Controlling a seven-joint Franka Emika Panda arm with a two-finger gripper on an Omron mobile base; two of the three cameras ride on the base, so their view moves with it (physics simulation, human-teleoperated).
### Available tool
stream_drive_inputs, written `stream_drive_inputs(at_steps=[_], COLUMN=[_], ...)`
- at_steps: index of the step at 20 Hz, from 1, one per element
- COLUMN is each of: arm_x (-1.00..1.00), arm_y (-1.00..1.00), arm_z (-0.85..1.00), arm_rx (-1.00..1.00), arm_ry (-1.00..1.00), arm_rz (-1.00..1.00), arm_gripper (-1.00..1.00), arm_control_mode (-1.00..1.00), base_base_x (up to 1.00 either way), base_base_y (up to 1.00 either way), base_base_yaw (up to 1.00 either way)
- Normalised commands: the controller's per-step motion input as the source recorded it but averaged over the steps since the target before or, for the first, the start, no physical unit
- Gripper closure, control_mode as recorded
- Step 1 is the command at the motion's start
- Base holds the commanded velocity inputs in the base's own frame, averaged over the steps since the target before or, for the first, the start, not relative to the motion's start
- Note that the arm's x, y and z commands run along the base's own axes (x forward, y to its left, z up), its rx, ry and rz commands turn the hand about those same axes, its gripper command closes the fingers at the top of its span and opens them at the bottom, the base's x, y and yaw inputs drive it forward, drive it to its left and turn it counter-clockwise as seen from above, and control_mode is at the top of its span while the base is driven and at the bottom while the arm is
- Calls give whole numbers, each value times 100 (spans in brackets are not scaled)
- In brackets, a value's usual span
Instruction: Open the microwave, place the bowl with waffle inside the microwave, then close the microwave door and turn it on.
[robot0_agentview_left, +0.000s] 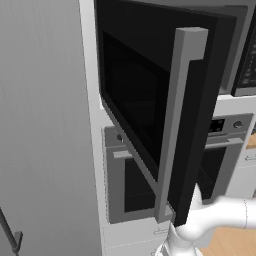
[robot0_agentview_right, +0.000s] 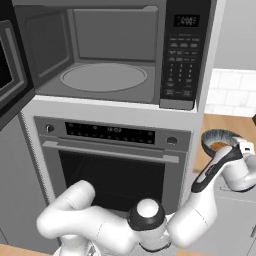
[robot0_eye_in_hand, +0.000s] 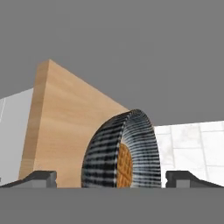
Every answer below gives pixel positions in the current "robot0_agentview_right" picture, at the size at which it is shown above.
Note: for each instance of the grey built-in oven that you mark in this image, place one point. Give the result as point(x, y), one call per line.
point(50, 140)

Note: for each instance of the grey blue bowl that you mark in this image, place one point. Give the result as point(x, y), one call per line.
point(216, 136)

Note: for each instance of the grey base cabinet run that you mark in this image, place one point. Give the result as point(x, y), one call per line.
point(236, 220)

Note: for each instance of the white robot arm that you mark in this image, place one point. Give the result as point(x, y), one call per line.
point(100, 223)

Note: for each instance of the grey microwave turntable plate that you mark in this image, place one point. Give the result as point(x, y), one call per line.
point(103, 77)

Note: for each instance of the dark microwave door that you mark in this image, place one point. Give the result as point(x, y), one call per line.
point(13, 66)

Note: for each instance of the dark object on worktop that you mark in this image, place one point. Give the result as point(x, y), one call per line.
point(254, 120)

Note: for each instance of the round oven knob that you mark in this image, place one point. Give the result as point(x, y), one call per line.
point(172, 140)
point(50, 128)

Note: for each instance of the grey microwave oven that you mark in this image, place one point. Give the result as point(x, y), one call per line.
point(186, 66)

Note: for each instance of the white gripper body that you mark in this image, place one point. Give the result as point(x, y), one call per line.
point(246, 143)

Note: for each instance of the brown waffle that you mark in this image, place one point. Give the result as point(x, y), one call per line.
point(220, 145)

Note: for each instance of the black glass oven door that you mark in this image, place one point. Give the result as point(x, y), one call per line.
point(113, 176)

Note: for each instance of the white tall appliance cabinet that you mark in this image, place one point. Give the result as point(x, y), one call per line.
point(110, 108)

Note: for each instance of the grey tall cabinet panel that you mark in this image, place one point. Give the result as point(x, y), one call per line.
point(20, 186)

